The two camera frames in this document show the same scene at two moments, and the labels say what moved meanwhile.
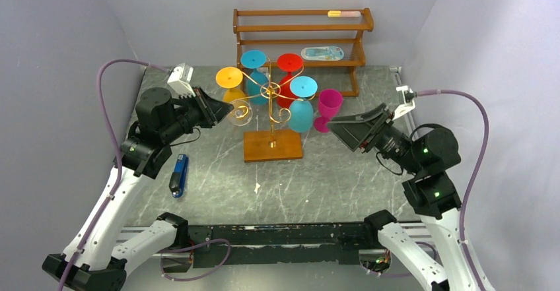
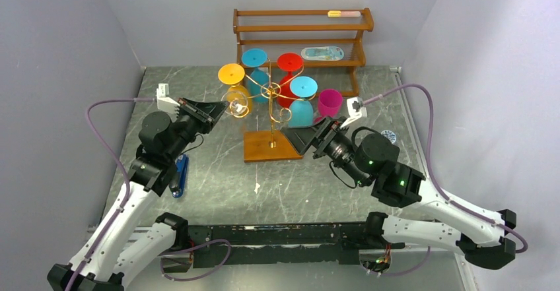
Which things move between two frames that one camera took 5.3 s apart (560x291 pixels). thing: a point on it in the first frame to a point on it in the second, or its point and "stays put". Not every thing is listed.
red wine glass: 288,63 stays put
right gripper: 373,129 to 323,136
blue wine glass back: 257,83 stays put
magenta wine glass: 329,103 stays put
